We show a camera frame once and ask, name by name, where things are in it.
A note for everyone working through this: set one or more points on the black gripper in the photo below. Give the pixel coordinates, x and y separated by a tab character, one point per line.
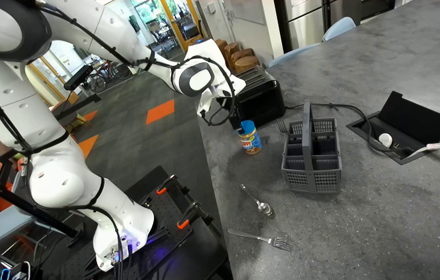
227	107

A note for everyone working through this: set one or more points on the blue jar lid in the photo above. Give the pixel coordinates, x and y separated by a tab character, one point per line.
249	127

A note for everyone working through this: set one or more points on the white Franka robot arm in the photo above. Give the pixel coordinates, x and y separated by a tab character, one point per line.
58	166

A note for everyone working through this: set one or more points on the peanut butter jar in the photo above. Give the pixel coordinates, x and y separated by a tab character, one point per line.
250	144

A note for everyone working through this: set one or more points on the steel four-slot toaster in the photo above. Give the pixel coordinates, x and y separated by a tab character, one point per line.
260	99

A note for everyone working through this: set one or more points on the dark plastic cutlery basket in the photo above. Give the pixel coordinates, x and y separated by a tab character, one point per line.
313	161

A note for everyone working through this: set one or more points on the metal spoon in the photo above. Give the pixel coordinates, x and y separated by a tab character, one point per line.
263	208

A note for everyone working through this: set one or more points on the light blue chair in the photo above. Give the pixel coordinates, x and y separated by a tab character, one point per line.
294	54
339	27

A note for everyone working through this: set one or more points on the steel refrigerator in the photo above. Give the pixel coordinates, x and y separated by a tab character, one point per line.
302	24

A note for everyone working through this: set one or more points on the metal fork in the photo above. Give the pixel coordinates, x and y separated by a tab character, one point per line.
278	242

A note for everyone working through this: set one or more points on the white round plug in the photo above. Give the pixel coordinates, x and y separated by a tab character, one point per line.
384	139

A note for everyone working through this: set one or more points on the black table outlet box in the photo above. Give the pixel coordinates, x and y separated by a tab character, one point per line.
410	122

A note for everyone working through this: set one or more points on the black perforated mount table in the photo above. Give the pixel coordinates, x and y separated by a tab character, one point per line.
188	255

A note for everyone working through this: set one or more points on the black camera on stand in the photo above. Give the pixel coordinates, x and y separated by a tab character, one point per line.
78	79

